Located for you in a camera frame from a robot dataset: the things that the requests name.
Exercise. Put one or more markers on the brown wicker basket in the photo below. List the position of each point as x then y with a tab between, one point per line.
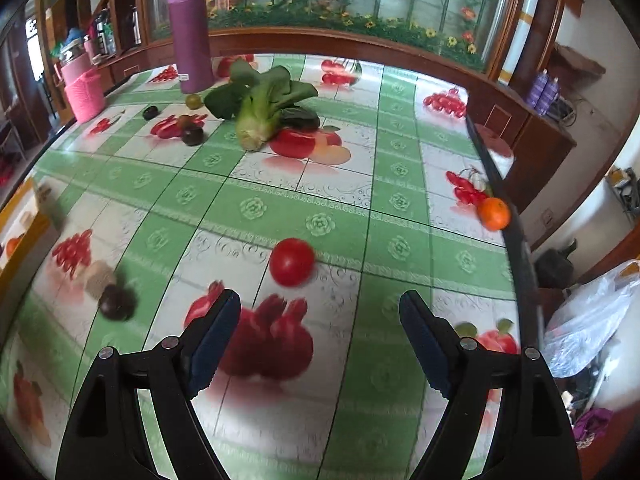
575	60

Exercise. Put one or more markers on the green bok choy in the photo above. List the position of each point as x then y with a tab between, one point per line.
260	105

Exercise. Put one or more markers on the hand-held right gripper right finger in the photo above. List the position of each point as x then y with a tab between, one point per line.
425	345

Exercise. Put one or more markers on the red tomato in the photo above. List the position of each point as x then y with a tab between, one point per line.
292	262

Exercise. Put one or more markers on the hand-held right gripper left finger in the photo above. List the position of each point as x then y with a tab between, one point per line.
215	345

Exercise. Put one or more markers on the purple thermos bottle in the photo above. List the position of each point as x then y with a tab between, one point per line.
190	45

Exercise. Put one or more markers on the cluttered wall shelf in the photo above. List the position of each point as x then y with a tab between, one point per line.
625	187

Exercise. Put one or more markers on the pink woven basket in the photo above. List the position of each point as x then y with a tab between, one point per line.
85	95

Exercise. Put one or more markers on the small mandarin orange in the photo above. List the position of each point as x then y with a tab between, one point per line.
493	213

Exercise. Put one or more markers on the purple spray can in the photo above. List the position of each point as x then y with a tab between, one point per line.
551	92
539	87

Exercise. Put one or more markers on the yellow wooden box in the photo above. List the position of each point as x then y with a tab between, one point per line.
25	240

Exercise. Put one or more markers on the white plastic bag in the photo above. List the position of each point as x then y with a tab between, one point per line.
585	325

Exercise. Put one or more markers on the fruit print tablecloth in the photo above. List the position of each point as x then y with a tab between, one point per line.
350	200

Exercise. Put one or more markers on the dark purple plum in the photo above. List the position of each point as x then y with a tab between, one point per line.
192	136
117	302
150	112

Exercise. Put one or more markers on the black bag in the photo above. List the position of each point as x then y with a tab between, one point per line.
555	262

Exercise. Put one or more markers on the purple cloth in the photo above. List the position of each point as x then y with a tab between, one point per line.
592	422

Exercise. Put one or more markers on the brown wooden sideboard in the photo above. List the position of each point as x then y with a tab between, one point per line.
540	150

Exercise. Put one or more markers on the small beige cake piece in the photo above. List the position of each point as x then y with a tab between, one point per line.
100	276

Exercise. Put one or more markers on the white rolled poster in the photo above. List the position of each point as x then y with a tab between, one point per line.
522	20

